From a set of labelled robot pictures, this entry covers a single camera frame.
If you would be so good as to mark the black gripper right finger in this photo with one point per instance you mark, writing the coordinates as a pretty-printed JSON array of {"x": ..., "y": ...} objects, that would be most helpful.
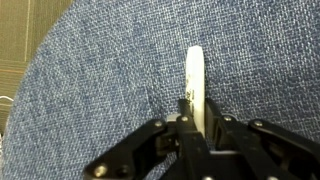
[{"x": 269, "y": 150}]

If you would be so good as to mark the white marker with blue cap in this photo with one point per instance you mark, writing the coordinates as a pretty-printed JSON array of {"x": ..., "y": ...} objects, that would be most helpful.
[{"x": 195, "y": 85}]

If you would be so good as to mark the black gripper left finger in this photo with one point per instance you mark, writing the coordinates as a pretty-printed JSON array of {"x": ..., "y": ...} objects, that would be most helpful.
[{"x": 136, "y": 155}]

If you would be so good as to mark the round blue fabric table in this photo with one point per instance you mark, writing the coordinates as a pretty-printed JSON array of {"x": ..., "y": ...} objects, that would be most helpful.
[{"x": 108, "y": 66}]

